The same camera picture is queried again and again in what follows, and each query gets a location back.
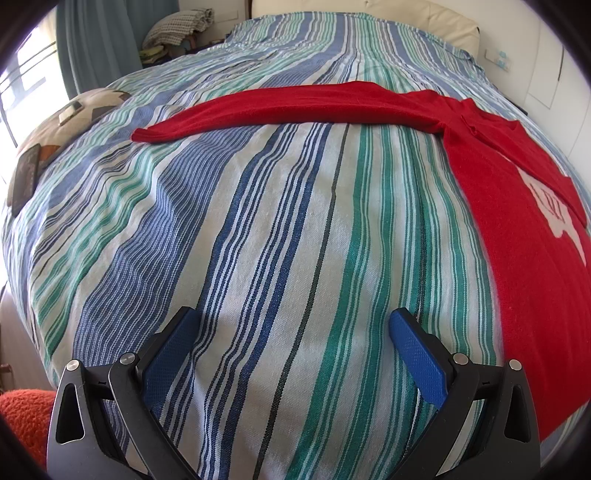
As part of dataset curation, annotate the beige patterned pillow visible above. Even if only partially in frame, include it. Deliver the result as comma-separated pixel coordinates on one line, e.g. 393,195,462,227
14,89,132,181

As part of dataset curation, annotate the checked folded cloth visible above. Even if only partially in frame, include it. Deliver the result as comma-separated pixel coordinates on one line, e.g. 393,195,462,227
143,9,215,49

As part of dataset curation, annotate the white wardrobe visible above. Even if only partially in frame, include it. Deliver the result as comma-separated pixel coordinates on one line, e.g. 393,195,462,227
508,9,587,176

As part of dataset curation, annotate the orange fleece clothing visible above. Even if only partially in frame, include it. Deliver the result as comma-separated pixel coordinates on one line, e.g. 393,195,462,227
0,389,58,467

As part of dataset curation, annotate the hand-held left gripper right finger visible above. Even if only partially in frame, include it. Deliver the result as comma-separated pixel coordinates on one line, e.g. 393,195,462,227
389,308,542,480

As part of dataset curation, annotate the striped bed sheet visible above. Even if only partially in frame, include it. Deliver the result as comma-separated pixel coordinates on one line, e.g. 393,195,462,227
0,13,578,480

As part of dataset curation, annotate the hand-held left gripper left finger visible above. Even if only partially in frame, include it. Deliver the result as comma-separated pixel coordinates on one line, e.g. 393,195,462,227
46,307,201,480

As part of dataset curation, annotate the wall socket panel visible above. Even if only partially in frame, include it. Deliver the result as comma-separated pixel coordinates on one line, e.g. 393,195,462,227
484,47,511,72

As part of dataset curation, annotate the red knit sweater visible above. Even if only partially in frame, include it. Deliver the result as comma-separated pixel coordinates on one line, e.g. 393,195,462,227
131,80,587,437

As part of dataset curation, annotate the green cloth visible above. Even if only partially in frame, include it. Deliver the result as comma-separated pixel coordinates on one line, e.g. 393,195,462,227
140,46,168,68

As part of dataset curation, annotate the window with dark frame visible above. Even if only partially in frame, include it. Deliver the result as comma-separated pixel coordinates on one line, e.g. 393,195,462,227
0,41,70,139

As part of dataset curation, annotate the teal curtain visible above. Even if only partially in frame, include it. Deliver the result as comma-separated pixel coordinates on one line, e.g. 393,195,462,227
55,0,178,100

